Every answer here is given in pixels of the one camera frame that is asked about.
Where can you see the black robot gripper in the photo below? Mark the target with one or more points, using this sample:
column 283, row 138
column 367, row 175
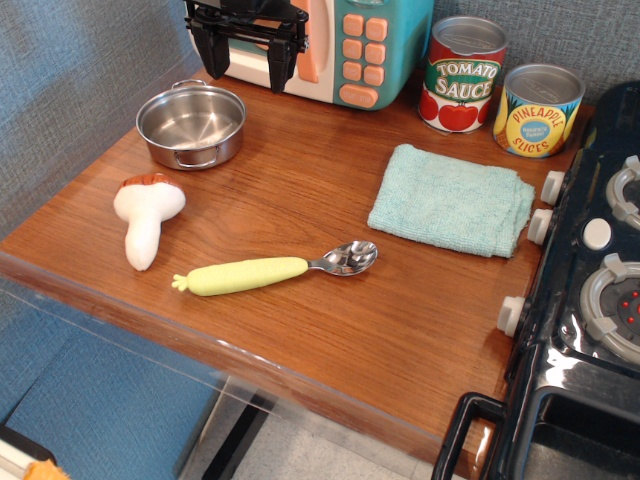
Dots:
column 279, row 25

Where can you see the plush white brown mushroom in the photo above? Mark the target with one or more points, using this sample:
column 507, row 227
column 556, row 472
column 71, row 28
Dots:
column 144, row 202

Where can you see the small steel pot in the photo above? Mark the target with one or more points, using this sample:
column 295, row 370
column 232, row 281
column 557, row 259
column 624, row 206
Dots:
column 192, row 126

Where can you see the teal toy microwave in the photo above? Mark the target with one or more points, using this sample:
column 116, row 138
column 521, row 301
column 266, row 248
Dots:
column 360, row 53

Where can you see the tomato sauce can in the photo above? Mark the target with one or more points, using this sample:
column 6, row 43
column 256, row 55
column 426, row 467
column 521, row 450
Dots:
column 465, row 57

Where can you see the folded light blue cloth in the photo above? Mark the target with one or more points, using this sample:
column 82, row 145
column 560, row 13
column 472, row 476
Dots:
column 451, row 203

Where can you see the pineapple slices can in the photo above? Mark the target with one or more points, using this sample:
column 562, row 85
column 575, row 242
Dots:
column 537, row 109

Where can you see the upper white stove knob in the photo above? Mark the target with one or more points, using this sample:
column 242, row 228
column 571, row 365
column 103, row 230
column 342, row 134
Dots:
column 552, row 187

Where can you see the white stove knob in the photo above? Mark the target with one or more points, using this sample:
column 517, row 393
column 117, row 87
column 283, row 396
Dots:
column 509, row 314
column 539, row 226
column 552, row 187

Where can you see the middle white stove knob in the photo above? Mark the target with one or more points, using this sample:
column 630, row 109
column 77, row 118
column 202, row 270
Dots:
column 539, row 226

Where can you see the lower white stove knob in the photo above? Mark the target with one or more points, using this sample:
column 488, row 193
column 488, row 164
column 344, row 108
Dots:
column 509, row 314

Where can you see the orange plush object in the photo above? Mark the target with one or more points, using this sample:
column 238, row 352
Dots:
column 44, row 470

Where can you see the black toy stove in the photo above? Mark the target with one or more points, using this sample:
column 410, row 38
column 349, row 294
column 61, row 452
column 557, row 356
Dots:
column 571, row 410

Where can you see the yellow handled metal spoon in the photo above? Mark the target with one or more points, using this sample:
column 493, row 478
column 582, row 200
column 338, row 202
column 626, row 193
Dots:
column 346, row 260

